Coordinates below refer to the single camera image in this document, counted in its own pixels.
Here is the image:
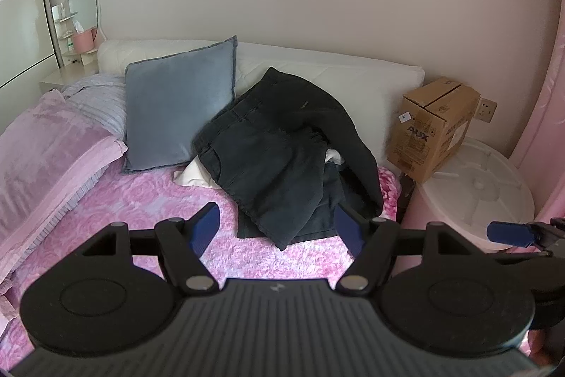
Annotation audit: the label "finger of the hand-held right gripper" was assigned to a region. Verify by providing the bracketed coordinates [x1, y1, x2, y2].
[487, 218, 565, 258]

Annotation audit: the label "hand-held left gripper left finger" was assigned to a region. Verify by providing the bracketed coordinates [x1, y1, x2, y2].
[82, 202, 221, 296]

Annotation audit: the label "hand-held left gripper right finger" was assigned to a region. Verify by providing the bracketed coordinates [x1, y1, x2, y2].
[334, 203, 480, 296]

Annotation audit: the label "black pants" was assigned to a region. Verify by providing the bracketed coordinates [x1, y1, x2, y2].
[193, 67, 384, 252]

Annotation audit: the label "blue jeans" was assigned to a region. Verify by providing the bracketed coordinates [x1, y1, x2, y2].
[237, 160, 354, 240]

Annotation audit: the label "beige garment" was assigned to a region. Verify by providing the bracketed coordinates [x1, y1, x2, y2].
[173, 147, 346, 189]

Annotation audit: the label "round white plastic lid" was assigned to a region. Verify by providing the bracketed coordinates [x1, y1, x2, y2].
[399, 136, 536, 252]

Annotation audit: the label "pink floral blanket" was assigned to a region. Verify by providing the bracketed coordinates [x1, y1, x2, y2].
[0, 158, 402, 360]

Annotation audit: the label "pink curtain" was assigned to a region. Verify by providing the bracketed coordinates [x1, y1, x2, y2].
[507, 46, 565, 228]

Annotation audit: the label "cardboard box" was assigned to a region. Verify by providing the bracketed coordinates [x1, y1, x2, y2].
[386, 77, 481, 184]

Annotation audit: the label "blue grey cushion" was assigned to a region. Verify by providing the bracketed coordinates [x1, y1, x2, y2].
[121, 35, 239, 175]

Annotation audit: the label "white padded headboard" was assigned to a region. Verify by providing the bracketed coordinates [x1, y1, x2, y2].
[97, 39, 425, 166]

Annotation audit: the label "pink pillow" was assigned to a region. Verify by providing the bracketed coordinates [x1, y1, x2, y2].
[0, 90, 129, 285]

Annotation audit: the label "lavender striped pillow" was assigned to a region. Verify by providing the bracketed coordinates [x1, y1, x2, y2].
[62, 72, 129, 139]

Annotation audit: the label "white nightstand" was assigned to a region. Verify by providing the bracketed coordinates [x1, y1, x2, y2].
[40, 50, 100, 95]

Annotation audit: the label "pink tissue box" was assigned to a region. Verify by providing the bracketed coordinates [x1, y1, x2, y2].
[72, 27, 98, 53]

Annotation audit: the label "small white shelf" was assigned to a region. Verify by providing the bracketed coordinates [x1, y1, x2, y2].
[51, 3, 80, 43]

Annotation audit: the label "white wardrobe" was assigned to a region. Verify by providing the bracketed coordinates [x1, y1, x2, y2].
[0, 0, 63, 93]

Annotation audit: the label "wall socket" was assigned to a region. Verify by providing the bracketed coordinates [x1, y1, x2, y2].
[474, 97, 498, 123]

